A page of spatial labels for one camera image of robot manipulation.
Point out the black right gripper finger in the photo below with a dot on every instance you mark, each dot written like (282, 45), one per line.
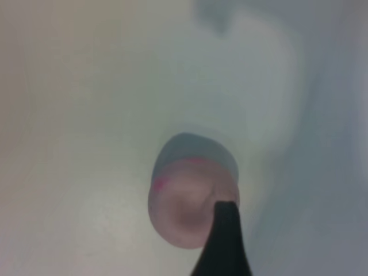
(225, 244)

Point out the pink peach with green leaf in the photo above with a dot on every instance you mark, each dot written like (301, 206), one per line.
(178, 207)

